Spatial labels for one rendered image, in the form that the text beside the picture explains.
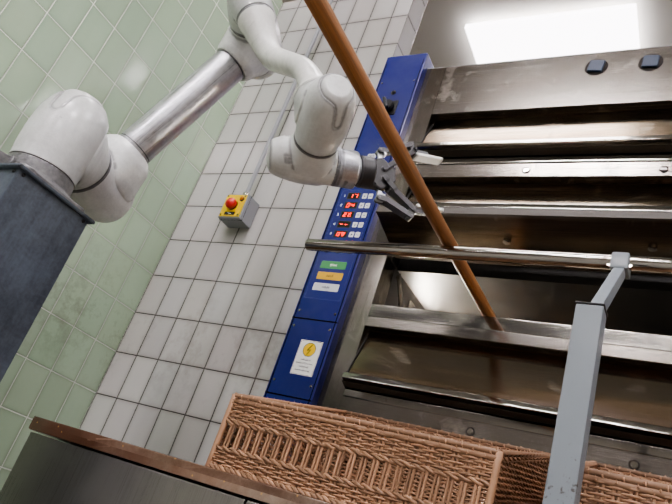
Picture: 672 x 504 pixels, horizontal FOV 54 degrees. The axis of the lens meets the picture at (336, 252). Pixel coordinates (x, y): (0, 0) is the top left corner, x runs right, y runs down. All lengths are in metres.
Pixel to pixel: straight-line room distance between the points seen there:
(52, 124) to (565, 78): 1.48
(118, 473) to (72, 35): 1.39
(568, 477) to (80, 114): 1.23
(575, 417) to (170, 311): 1.59
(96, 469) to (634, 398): 1.16
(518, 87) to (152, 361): 1.48
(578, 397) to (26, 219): 1.10
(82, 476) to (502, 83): 1.66
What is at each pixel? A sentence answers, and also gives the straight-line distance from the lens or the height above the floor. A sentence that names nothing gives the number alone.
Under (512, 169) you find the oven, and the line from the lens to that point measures 2.01.
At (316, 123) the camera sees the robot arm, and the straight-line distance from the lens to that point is 1.35.
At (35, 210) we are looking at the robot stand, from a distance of 1.50.
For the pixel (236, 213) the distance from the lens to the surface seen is 2.26.
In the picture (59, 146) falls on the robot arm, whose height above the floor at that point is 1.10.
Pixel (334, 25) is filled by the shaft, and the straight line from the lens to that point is 1.03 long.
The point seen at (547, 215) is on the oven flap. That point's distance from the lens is 1.71.
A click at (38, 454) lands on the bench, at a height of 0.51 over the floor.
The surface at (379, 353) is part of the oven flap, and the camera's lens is 1.83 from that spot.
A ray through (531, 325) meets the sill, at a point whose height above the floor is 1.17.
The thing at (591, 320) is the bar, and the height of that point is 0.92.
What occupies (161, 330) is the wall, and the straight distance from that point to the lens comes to 2.29.
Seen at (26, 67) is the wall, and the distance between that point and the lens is 2.17.
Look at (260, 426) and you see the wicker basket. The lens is 1.30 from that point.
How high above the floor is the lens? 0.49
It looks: 24 degrees up
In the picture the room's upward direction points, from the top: 19 degrees clockwise
